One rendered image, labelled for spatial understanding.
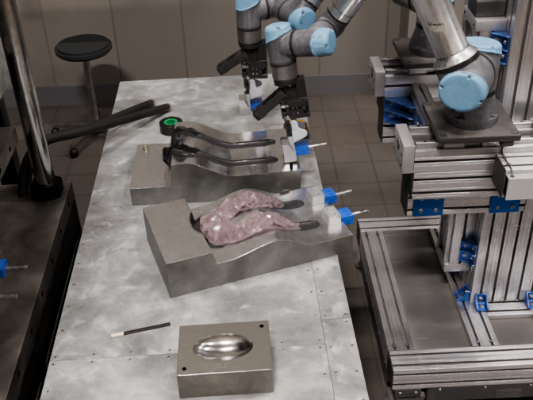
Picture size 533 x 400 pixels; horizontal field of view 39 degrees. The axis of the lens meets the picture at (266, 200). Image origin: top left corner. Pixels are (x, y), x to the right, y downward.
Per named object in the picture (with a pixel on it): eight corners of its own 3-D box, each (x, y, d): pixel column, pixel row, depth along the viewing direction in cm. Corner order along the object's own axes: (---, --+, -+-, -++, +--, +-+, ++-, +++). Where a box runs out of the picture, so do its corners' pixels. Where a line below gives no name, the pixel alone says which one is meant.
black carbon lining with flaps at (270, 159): (275, 144, 235) (274, 117, 229) (278, 170, 221) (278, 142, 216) (164, 149, 234) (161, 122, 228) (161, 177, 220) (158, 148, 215)
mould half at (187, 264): (313, 201, 220) (313, 169, 214) (352, 251, 199) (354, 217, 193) (147, 240, 206) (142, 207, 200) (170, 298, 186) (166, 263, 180)
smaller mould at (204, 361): (269, 342, 172) (268, 320, 168) (273, 392, 159) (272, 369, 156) (182, 348, 171) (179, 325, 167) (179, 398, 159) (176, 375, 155)
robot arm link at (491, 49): (500, 79, 206) (508, 32, 199) (491, 100, 196) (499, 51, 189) (457, 73, 211) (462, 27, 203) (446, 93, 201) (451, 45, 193)
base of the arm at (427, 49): (448, 40, 257) (451, 11, 251) (459, 56, 244) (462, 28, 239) (404, 41, 257) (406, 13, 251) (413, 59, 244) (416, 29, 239)
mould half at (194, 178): (293, 151, 244) (293, 115, 236) (301, 196, 222) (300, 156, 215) (139, 160, 242) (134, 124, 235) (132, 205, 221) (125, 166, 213)
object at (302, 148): (327, 148, 224) (324, 132, 222) (328, 155, 220) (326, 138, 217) (284, 155, 225) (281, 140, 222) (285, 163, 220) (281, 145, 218)
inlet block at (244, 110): (278, 106, 248) (278, 92, 245) (279, 113, 244) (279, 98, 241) (239, 109, 248) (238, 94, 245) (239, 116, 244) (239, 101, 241)
